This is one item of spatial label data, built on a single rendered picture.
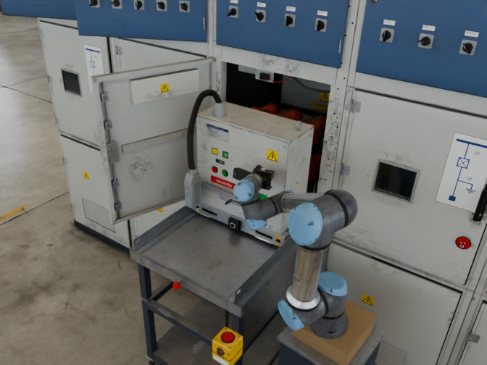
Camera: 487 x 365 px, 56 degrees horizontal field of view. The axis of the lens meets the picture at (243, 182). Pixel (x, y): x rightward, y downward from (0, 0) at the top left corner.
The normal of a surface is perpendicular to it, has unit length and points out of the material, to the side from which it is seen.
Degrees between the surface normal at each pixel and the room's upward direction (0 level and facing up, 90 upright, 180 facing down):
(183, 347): 0
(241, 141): 90
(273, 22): 90
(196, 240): 0
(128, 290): 0
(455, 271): 90
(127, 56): 90
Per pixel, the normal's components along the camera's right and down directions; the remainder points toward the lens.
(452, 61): -0.56, 0.40
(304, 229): -0.83, 0.20
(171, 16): -0.09, 0.49
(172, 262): 0.04, -0.87
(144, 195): 0.62, 0.41
